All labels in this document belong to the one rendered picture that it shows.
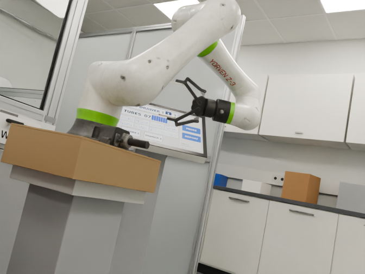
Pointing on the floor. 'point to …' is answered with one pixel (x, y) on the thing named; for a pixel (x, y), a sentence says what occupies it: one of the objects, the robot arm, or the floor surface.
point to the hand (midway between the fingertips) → (164, 98)
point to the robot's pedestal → (67, 224)
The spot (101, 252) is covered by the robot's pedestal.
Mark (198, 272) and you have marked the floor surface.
